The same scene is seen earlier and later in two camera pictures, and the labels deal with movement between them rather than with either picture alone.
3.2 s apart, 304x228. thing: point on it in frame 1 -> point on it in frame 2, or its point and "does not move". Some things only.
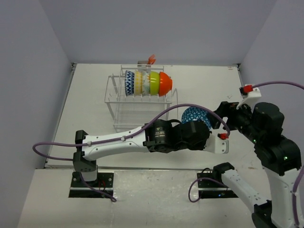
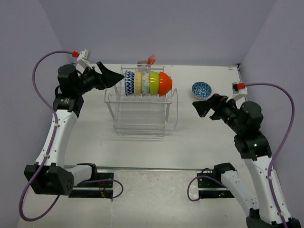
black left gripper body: (199, 146) -> (90, 80)
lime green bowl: (154, 83) does not move
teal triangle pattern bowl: (192, 113) -> (202, 90)
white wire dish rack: (133, 114) does not move
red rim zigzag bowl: (129, 83) does not move
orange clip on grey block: (151, 61) does not move
